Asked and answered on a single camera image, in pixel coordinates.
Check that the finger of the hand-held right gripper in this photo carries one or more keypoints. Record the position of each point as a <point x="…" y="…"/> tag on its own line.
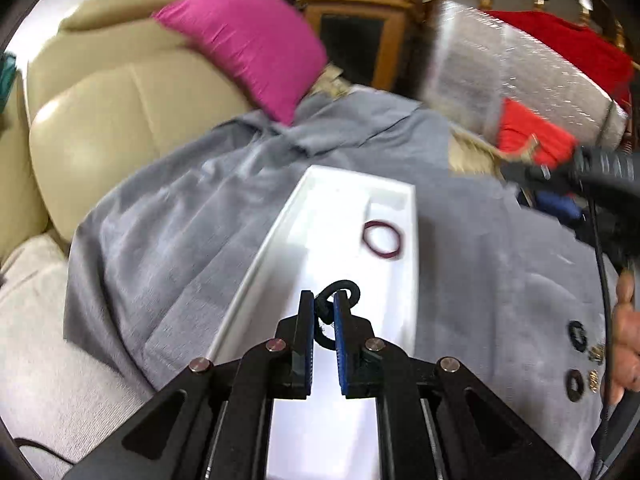
<point x="555" y="207"/>

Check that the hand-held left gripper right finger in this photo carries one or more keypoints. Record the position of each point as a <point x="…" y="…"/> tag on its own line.
<point x="341" y="340"/>

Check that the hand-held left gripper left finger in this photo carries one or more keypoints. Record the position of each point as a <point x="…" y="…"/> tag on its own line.
<point x="309" y="340"/>

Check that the white rectangular tray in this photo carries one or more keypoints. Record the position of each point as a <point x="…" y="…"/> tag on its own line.
<point x="340" y="240"/>

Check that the black scrunchie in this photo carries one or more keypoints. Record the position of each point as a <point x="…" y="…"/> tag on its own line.
<point x="571" y="335"/>

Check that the person's right hand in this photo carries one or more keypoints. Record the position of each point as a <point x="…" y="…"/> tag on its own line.
<point x="626" y="340"/>

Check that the orange-red cushion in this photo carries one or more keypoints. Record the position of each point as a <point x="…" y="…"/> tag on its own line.
<point x="530" y="132"/>

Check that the large red cushion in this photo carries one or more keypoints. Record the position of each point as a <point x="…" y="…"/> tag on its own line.
<point x="575" y="45"/>

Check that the silver insulation panel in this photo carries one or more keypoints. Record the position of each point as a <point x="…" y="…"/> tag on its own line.
<point x="500" y="80"/>

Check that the grey blanket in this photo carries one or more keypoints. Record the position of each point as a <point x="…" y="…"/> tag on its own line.
<point x="175" y="235"/>

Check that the brown scrunchie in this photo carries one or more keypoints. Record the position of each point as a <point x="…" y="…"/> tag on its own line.
<point x="570" y="385"/>

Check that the tan patterned cloth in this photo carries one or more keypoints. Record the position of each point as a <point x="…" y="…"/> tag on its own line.
<point x="330" y="85"/>

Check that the white textured seat cover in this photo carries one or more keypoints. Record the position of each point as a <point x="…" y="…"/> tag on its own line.
<point x="50" y="335"/>

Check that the wooden glass-front cabinet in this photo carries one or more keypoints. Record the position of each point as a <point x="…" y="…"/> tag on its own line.
<point x="355" y="40"/>

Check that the pink cushion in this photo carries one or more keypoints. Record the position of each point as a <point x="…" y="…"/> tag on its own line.
<point x="250" y="45"/>

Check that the beige leather sofa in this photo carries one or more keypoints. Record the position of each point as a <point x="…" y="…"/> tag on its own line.
<point x="100" y="110"/>

